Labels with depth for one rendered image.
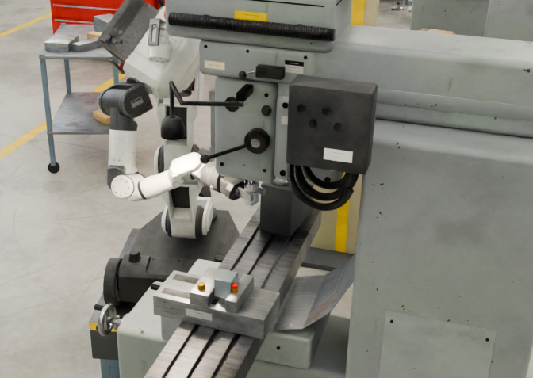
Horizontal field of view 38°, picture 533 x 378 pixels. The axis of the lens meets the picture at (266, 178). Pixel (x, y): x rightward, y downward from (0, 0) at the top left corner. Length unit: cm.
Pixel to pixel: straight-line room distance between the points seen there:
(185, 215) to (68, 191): 206
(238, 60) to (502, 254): 86
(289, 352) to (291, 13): 105
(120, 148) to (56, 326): 156
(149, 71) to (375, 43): 86
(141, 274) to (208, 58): 129
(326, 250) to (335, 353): 195
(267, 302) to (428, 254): 51
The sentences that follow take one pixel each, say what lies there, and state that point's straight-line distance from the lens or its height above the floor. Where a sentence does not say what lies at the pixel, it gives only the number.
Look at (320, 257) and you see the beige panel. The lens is 439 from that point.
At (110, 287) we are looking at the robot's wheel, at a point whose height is 53.
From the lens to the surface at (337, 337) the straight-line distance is 264.
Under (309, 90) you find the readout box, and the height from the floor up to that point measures 171.
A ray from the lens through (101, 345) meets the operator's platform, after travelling 336.
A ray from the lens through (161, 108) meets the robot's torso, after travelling 301.
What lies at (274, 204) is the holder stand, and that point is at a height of 105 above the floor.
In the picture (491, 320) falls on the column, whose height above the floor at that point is 108.
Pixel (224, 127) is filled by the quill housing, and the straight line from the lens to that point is 224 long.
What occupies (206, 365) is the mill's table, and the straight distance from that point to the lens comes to 219.
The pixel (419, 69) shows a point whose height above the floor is 171.
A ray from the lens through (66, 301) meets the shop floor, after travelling 415.
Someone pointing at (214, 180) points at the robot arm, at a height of 124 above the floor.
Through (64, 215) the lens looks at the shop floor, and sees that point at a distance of 496.
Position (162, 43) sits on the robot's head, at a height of 162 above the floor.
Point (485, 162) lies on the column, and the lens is 199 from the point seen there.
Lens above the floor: 231
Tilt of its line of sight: 26 degrees down
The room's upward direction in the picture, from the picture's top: 2 degrees clockwise
